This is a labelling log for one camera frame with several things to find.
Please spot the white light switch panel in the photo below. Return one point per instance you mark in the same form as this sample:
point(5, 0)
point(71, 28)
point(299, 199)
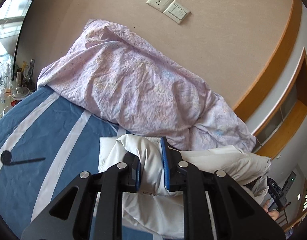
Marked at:
point(176, 12)

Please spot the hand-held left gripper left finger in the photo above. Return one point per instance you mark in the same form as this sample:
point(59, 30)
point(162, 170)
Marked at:
point(137, 177)

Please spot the wall mirror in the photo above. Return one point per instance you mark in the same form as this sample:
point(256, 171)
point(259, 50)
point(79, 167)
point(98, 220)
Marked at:
point(11, 12)

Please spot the person's right hand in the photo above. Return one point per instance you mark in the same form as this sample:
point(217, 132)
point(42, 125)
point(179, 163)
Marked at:
point(273, 215)

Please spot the pink floral duvet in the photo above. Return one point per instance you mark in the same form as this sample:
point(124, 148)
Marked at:
point(133, 85)

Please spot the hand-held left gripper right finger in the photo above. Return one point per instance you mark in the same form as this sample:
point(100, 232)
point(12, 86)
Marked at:
point(165, 165)

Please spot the group of bottles and jars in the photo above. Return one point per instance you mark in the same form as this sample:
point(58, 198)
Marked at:
point(16, 85)

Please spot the wooden shelf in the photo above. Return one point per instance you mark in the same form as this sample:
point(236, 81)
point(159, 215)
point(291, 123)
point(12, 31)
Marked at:
point(297, 224)

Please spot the beige puffer jacket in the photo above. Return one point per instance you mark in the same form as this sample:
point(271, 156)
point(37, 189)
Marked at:
point(151, 160)

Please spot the white wall socket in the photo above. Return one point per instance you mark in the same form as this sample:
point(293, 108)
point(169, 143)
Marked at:
point(159, 0)

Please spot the wooden wall trim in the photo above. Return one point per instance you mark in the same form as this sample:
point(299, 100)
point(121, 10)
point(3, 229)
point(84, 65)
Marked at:
point(268, 80)

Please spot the bed with blue striped sheet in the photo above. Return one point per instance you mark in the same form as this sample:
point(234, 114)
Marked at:
point(43, 130)

